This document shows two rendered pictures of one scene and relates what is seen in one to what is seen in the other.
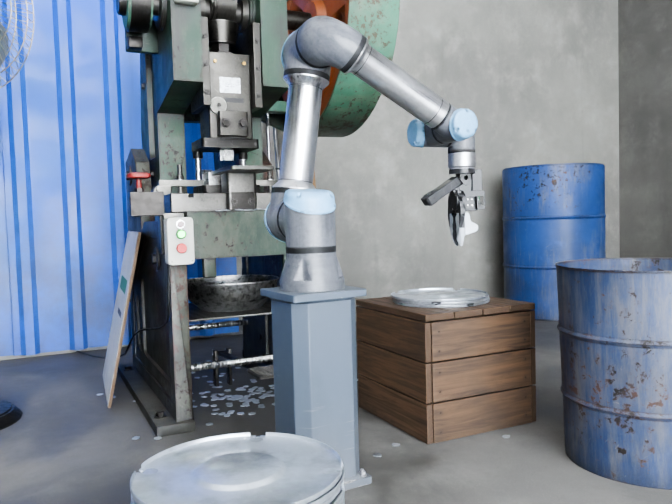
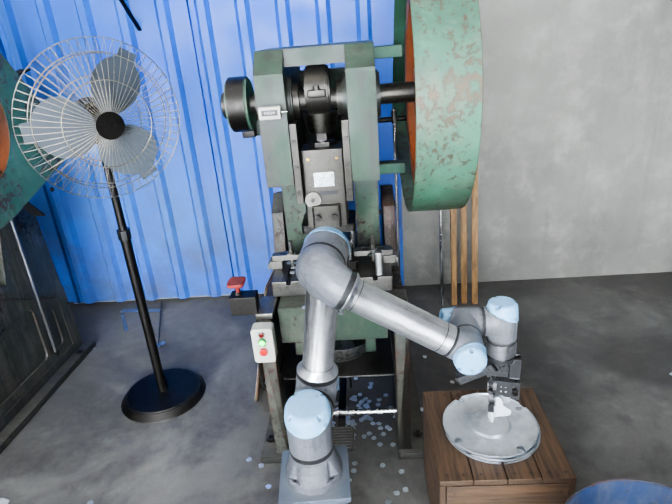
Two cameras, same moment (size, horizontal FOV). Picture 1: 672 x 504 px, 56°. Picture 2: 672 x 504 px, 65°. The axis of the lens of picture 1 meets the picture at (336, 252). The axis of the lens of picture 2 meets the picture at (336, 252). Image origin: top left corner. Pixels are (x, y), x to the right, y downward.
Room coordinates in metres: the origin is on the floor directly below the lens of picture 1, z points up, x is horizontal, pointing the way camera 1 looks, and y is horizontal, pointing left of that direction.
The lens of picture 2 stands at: (0.58, -0.56, 1.54)
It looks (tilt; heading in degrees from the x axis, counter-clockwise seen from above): 23 degrees down; 29
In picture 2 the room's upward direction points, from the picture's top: 5 degrees counter-clockwise
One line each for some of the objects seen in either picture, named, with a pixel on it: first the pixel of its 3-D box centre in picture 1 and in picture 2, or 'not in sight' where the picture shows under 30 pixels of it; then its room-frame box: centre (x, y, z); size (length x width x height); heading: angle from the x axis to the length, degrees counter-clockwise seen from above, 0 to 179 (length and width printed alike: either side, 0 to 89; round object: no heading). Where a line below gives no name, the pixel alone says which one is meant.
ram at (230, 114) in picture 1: (226, 95); (325, 183); (2.17, 0.36, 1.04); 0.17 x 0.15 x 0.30; 26
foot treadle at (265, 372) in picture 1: (244, 363); (342, 401); (2.09, 0.31, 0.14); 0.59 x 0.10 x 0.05; 26
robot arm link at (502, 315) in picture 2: (460, 133); (501, 320); (1.77, -0.35, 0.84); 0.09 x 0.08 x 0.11; 112
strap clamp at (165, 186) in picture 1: (177, 179); (288, 253); (2.14, 0.53, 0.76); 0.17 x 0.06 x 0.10; 116
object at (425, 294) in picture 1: (438, 294); (489, 423); (1.92, -0.31, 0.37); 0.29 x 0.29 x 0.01
